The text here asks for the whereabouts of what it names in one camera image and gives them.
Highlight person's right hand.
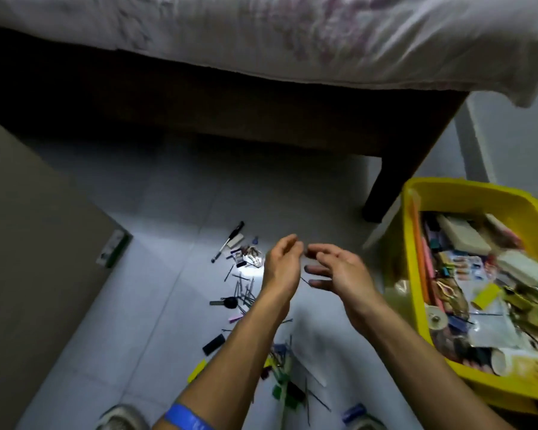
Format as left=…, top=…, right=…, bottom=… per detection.
left=304, top=242, right=382, bottom=327

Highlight black pen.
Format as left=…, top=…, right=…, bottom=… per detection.
left=210, top=220, right=246, bottom=264

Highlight dark wooden bed frame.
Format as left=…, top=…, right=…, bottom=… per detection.
left=0, top=26, right=469, bottom=223

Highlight yellow rectangular block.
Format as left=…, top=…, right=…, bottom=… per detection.
left=187, top=359, right=208, bottom=385
left=470, top=283, right=503, bottom=311

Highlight clear bag of floss picks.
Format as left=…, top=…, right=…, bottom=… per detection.
left=495, top=249, right=538, bottom=287

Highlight wooden chopsticks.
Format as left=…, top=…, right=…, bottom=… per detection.
left=277, top=353, right=295, bottom=430

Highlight orange pencil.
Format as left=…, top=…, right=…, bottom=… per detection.
left=408, top=190, right=431, bottom=305

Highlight person's left forearm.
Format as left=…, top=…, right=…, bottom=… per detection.
left=152, top=295, right=292, bottom=430

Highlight blue wristband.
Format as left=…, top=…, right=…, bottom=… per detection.
left=163, top=403, right=214, bottom=430

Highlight brown cardboard panel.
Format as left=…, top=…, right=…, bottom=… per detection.
left=0, top=111, right=133, bottom=430

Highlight white green label pouch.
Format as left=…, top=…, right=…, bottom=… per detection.
left=468, top=308, right=521, bottom=350

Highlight scatter of black hairpins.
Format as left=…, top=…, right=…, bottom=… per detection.
left=222, top=245, right=332, bottom=426

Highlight yellow card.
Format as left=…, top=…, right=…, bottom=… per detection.
left=513, top=353, right=538, bottom=385

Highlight white skirting board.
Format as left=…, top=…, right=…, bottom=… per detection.
left=453, top=100, right=499, bottom=184

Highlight pink pen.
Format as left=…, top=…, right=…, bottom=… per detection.
left=421, top=236, right=445, bottom=312

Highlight person's shoe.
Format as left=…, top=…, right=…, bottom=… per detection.
left=95, top=403, right=151, bottom=430
left=347, top=414, right=389, bottom=430

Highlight person's left shoe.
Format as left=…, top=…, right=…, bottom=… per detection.
left=95, top=403, right=151, bottom=430

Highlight green white small box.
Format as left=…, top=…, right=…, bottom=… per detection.
left=95, top=229, right=131, bottom=269

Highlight person's left hand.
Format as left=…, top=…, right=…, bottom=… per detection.
left=261, top=234, right=305, bottom=305

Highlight person's right forearm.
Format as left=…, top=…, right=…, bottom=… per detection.
left=354, top=304, right=516, bottom=430

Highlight person's right shoe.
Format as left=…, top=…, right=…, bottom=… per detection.
left=347, top=414, right=389, bottom=430

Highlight white sponge block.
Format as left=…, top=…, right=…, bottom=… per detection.
left=437, top=213, right=493, bottom=256

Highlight yellow plastic bin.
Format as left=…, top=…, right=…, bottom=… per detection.
left=381, top=176, right=538, bottom=415

